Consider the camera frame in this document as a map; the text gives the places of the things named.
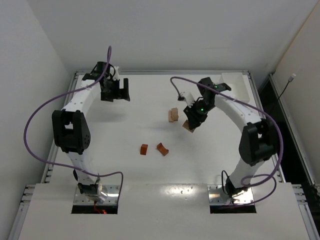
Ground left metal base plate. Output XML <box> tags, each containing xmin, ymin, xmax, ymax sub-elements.
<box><xmin>73</xmin><ymin>185</ymin><xmax>120</xmax><ymax>206</ymax></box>

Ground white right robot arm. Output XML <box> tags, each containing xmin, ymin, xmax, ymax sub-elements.
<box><xmin>178</xmin><ymin>77</ymin><xmax>279</xmax><ymax>197</ymax></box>

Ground light wood block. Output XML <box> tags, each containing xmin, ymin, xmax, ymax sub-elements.
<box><xmin>171</xmin><ymin>107</ymin><xmax>179</xmax><ymax>120</ymax></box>

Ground dark orange wood cube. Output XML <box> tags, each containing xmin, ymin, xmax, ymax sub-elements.
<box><xmin>140</xmin><ymin>144</ymin><xmax>148</xmax><ymax>156</ymax></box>

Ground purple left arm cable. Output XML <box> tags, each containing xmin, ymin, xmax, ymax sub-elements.
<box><xmin>23</xmin><ymin>45</ymin><xmax>124</xmax><ymax>205</ymax></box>

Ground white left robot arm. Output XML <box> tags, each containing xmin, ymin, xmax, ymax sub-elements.
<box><xmin>52</xmin><ymin>61</ymin><xmax>131</xmax><ymax>201</ymax></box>

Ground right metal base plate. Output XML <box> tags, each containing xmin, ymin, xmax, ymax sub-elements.
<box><xmin>207</xmin><ymin>184</ymin><xmax>255</xmax><ymax>207</ymax></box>

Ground metal base plate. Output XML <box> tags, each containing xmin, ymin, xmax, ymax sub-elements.
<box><xmin>207</xmin><ymin>184</ymin><xmax>255</xmax><ymax>207</ymax></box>
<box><xmin>73</xmin><ymin>185</ymin><xmax>120</xmax><ymax>206</ymax></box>

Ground black wall cable white plug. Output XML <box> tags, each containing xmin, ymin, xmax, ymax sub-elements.
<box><xmin>272</xmin><ymin>73</ymin><xmax>296</xmax><ymax>108</ymax></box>

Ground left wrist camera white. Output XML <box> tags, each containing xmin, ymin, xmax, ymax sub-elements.
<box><xmin>110</xmin><ymin>65</ymin><xmax>120</xmax><ymax>80</ymax></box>

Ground brown long wood block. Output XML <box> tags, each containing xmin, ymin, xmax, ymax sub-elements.
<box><xmin>182</xmin><ymin>120</ymin><xmax>195</xmax><ymax>133</ymax></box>

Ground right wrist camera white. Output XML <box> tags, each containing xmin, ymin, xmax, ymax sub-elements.
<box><xmin>177</xmin><ymin>92</ymin><xmax>196</xmax><ymax>108</ymax></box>

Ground dark orange notched block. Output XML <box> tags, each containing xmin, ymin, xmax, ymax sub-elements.
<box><xmin>156</xmin><ymin>142</ymin><xmax>169</xmax><ymax>156</ymax></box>

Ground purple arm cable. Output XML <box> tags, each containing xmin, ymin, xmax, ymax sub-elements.
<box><xmin>23</xmin><ymin>45</ymin><xmax>124</xmax><ymax>205</ymax></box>
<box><xmin>169</xmin><ymin>76</ymin><xmax>285</xmax><ymax>209</ymax></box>

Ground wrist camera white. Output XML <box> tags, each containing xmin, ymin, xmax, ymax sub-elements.
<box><xmin>110</xmin><ymin>65</ymin><xmax>120</xmax><ymax>80</ymax></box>
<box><xmin>177</xmin><ymin>92</ymin><xmax>196</xmax><ymax>108</ymax></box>

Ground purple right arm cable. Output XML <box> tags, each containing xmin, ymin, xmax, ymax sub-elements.
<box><xmin>169</xmin><ymin>76</ymin><xmax>285</xmax><ymax>209</ymax></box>

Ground light long wood plank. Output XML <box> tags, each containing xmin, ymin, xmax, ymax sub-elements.
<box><xmin>168</xmin><ymin>110</ymin><xmax>174</xmax><ymax>123</ymax></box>

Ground white perforated basket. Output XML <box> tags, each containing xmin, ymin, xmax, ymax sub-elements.
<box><xmin>221</xmin><ymin>72</ymin><xmax>250</xmax><ymax>103</ymax></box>

